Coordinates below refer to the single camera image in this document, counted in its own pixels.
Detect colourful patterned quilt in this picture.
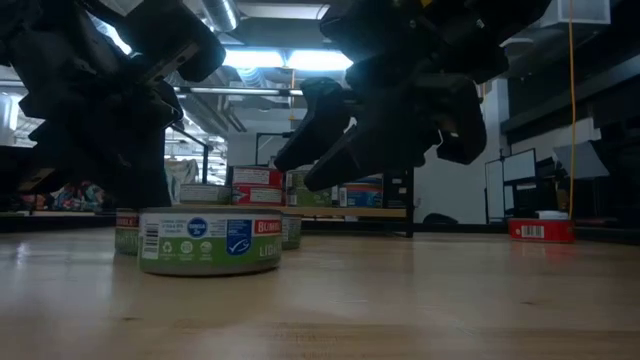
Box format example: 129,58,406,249
49,182,106,211

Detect grey hanging cloth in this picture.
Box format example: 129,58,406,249
164,158,200,201

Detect pink label silver lid can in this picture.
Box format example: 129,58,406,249
231,166,285,188
231,185,285,207

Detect ceiling light panel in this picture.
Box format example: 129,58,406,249
222,47,354,72

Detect white board panel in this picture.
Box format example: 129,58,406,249
484,158,506,224

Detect grey monitor screen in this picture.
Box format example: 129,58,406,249
502,148,537,184

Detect white ceiling box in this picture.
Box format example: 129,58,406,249
539,0,612,29

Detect long ceiling light rail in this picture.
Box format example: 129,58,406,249
172,85,306,97

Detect grey slanted panel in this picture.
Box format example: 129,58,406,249
552,139,610,180

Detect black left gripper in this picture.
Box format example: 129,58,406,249
0,19,226,209

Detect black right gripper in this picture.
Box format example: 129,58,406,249
274,54,487,192

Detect silver ventilation duct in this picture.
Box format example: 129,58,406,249
199,0,274,89

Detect black metal background frame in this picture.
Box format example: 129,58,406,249
254,131,301,166

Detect red label short can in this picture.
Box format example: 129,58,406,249
507,218,577,245

